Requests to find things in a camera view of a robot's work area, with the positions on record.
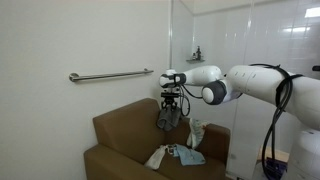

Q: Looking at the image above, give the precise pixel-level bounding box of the dark shower bottle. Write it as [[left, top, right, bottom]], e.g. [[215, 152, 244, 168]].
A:
[[196, 46, 202, 60]]

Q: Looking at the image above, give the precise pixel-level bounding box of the light blue cloth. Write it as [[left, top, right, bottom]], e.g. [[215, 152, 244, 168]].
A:
[[173, 144, 206, 166]]

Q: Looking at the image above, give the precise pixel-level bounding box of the dark blue box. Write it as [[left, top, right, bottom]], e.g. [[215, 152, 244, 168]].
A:
[[263, 158, 288, 180]]

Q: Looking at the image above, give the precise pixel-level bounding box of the steel wall grab bar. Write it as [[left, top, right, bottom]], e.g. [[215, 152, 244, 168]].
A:
[[69, 69, 153, 82]]

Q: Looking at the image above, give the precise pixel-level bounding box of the wooden stool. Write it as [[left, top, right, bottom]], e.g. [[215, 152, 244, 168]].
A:
[[255, 144, 290, 165]]

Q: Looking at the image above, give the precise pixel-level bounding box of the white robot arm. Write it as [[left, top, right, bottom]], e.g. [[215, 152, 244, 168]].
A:
[[159, 64, 320, 180]]

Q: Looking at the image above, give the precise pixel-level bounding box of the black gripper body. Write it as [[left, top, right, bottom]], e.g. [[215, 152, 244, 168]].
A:
[[161, 97, 177, 109]]

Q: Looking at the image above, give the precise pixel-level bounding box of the brown leather armchair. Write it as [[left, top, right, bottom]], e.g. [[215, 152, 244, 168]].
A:
[[84, 98, 230, 180]]

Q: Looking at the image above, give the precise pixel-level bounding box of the shower corner shelf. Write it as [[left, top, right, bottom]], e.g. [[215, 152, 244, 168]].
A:
[[186, 59, 205, 63]]

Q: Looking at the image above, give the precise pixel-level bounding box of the dark grey towel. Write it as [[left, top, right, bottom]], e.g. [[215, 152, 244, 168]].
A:
[[156, 107, 181, 131]]

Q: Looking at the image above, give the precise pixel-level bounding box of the white patterned cloth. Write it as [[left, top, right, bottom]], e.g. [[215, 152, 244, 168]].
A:
[[186, 118, 209, 149]]

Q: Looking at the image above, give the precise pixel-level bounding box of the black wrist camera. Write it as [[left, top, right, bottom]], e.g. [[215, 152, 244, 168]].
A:
[[161, 92, 179, 98]]

